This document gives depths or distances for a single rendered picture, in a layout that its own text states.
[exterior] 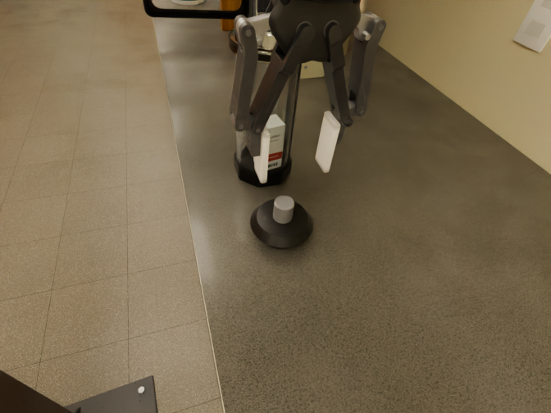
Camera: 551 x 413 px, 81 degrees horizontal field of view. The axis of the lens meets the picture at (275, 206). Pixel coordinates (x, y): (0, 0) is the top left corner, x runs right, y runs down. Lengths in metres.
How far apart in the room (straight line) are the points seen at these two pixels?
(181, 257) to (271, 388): 1.29
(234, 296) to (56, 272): 1.40
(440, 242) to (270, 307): 0.29
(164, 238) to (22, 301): 0.61
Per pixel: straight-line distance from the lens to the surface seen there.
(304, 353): 0.40
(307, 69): 0.92
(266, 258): 0.46
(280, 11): 0.30
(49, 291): 1.72
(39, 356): 1.59
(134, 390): 1.40
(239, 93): 0.31
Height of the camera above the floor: 1.32
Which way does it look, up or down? 46 degrees down
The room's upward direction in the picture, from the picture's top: 6 degrees clockwise
